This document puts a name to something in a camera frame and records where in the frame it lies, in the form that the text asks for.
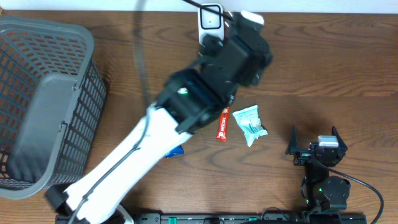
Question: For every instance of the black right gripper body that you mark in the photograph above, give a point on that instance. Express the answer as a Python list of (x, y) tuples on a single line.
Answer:
[(303, 157)]

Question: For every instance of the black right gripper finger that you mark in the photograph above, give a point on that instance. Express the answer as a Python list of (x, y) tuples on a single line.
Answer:
[(342, 146), (292, 145)]

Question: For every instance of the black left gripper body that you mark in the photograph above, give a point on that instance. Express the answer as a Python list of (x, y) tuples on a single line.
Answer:
[(250, 78)]

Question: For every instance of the green wet wipes pack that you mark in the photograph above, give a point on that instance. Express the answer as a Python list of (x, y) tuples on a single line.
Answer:
[(250, 123)]

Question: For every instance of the red Nescafe coffee stick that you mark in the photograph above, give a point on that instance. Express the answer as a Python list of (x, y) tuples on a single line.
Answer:
[(223, 125)]

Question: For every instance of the blue Oreo cookie pack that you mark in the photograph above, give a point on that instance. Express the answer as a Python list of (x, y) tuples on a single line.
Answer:
[(177, 151)]

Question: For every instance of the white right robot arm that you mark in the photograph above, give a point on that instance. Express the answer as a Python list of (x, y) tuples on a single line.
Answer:
[(325, 193)]

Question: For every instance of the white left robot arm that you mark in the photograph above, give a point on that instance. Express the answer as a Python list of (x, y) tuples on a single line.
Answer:
[(191, 99)]

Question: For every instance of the grey plastic basket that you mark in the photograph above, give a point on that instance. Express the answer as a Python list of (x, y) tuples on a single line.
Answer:
[(52, 99)]

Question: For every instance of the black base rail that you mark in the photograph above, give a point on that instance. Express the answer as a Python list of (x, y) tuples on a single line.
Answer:
[(156, 218)]

